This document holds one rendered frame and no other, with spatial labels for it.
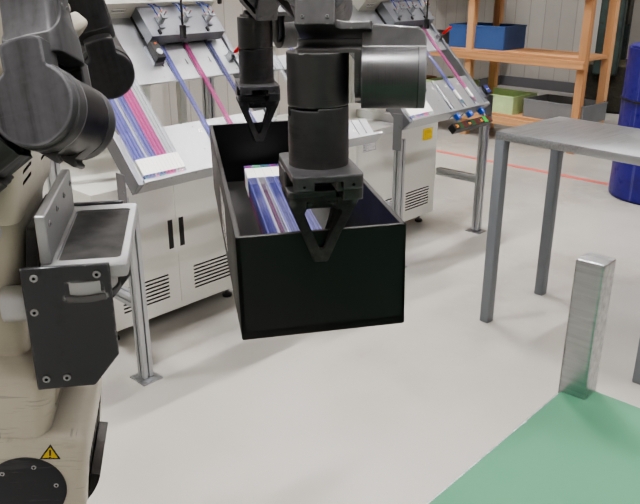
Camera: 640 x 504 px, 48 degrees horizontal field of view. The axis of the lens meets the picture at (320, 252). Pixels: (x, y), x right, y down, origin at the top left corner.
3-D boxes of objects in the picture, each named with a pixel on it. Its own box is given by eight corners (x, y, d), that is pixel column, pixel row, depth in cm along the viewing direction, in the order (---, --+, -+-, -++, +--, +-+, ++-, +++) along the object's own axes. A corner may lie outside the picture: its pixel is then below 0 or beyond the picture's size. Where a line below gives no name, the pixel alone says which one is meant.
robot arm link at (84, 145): (-4, 123, 73) (-36, 113, 68) (73, 59, 72) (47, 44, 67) (50, 195, 73) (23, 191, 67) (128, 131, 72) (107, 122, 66)
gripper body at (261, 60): (272, 87, 127) (271, 43, 124) (280, 97, 118) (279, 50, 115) (235, 88, 126) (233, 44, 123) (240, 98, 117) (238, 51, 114)
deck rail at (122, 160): (137, 194, 241) (144, 184, 236) (132, 195, 239) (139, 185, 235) (45, 22, 253) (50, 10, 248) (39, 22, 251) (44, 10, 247)
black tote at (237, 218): (213, 188, 127) (208, 124, 123) (311, 181, 130) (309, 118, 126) (241, 341, 74) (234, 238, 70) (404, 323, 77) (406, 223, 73)
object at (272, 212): (244, 184, 124) (243, 165, 123) (285, 181, 125) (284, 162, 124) (286, 311, 78) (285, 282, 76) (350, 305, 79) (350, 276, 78)
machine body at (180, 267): (246, 295, 328) (240, 161, 306) (109, 349, 281) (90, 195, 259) (161, 258, 370) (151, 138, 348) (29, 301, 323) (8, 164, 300)
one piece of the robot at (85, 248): (2, 397, 88) (-29, 227, 80) (40, 301, 113) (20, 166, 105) (138, 384, 90) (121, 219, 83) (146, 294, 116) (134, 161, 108)
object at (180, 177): (281, 159, 285) (291, 149, 280) (137, 194, 241) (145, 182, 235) (280, 156, 286) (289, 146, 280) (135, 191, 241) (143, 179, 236)
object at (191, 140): (283, 153, 284) (287, 148, 281) (138, 187, 239) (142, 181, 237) (260, 113, 287) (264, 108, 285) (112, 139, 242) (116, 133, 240)
